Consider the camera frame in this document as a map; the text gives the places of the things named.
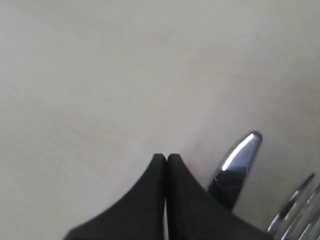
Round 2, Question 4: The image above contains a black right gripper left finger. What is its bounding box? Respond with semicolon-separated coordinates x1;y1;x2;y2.
65;153;166;240

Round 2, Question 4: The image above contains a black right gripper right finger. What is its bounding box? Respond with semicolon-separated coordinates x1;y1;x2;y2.
166;153;271;240

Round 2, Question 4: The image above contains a silver table knife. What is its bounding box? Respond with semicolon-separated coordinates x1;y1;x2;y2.
207;130;263;212

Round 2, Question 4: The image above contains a silver fork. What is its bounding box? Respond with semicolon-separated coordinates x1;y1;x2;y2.
266;172;320;240

